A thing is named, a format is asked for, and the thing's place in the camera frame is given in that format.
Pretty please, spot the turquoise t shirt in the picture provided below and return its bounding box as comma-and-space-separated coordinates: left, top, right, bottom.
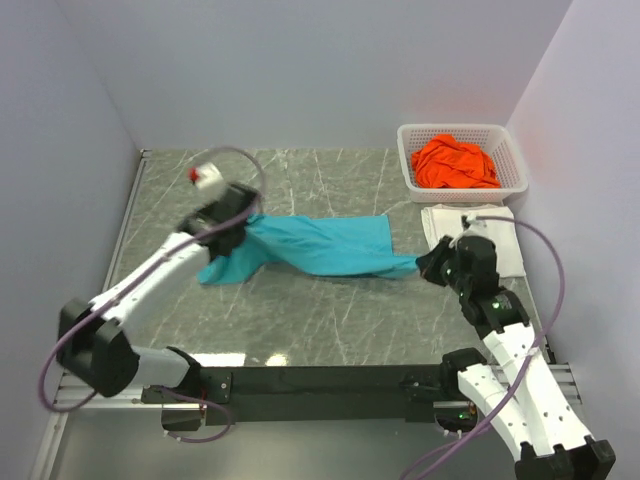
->
196, 214, 417, 285

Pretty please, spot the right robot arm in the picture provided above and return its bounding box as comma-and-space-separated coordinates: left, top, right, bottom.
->
416, 235, 616, 479

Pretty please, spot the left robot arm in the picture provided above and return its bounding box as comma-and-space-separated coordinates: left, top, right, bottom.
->
55, 182, 260, 402

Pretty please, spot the folded white t shirt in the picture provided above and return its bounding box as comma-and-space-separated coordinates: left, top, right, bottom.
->
421, 204, 526, 278

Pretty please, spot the white plastic laundry basket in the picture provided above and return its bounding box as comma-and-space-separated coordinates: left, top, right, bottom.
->
396, 123, 528, 204

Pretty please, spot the orange t shirt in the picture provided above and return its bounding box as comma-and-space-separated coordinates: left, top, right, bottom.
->
411, 134, 501, 189

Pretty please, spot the black base crossbar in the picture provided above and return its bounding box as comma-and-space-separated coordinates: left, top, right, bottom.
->
181, 365, 478, 432

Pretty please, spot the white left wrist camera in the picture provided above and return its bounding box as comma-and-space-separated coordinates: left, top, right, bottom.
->
188, 162, 225, 191

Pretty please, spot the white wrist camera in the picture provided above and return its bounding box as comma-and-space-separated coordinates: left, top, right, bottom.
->
188, 162, 225, 191
449, 212, 490, 248

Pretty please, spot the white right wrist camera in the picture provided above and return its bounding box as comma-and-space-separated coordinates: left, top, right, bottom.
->
449, 212, 490, 248

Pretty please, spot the aluminium rail frame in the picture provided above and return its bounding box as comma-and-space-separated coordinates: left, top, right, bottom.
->
49, 180, 575, 479

